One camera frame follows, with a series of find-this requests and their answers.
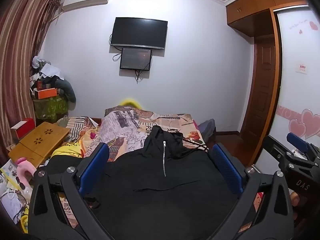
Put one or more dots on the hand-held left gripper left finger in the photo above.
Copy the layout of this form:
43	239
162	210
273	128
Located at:
93	165

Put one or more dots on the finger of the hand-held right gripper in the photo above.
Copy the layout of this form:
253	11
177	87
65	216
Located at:
298	142
273	152

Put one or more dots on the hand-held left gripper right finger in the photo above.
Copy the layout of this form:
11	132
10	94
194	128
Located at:
227	166

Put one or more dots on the black zip hoodie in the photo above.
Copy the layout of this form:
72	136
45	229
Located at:
150	192

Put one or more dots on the person's right hand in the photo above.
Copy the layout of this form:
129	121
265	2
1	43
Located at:
295	198

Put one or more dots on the yellow garment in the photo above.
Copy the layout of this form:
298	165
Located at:
67	148

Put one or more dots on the striped grey cloth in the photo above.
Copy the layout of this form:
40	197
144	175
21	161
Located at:
77	127

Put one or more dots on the purple bag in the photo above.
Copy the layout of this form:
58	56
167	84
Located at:
207	128

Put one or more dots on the white wardrobe sliding door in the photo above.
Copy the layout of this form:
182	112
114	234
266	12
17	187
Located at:
297	92

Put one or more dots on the printed newspaper pattern blanket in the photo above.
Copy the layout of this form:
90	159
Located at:
130	130

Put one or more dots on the yellow cardboard box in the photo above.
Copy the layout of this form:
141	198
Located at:
41	140

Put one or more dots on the brown wooden door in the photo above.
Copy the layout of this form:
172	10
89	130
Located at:
262	87

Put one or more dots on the pink toy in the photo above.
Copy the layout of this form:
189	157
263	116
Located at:
23	171

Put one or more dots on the small paper door note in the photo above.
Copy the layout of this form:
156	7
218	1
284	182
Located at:
302	68

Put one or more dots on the red box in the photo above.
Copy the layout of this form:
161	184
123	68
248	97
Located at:
23	127

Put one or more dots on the grey rolled garment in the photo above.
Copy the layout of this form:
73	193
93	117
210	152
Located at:
66	90

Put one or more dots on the orange box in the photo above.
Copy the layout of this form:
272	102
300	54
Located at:
46	93

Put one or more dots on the white crumpled cloth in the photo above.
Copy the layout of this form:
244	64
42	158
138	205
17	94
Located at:
50	70

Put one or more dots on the striped maroon curtain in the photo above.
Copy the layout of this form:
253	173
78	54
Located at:
20	55

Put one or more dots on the wooden wardrobe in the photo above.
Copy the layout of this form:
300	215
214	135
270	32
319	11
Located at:
252	7

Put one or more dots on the small black wall monitor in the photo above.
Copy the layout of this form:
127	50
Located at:
135	58

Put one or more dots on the black wall television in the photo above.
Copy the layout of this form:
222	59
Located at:
138	33

